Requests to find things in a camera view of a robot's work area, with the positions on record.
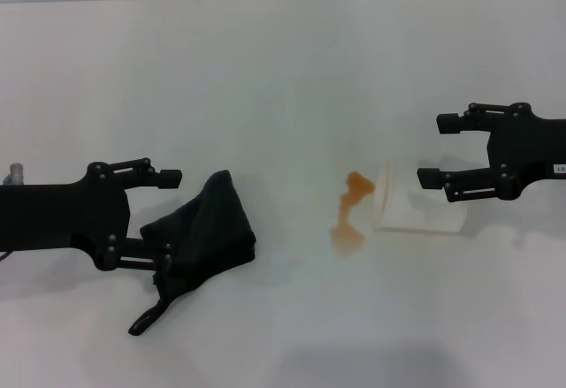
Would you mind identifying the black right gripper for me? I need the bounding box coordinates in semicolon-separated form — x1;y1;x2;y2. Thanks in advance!
417;103;566;204

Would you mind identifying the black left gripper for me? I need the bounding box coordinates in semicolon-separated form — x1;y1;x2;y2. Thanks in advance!
0;156;183;281

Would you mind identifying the dark rag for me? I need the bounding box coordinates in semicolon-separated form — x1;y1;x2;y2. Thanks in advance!
127;169;257;336

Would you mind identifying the orange-brown liquid stain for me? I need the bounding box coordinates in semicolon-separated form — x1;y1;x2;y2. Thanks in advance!
329;170;377;256

